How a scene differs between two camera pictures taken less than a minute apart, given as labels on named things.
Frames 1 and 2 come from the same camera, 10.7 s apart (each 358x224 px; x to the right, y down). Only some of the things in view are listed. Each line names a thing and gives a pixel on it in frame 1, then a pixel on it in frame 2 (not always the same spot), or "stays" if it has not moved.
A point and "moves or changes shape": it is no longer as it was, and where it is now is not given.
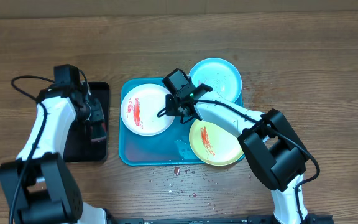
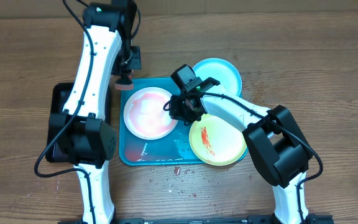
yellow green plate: [214, 144] stays
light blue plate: [220, 75] stays
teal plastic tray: [171, 147] stays
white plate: [140, 107] moves or changes shape
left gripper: [99, 114] → [137, 66]
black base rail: [250, 219] stays
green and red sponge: [97, 129] moves or changes shape
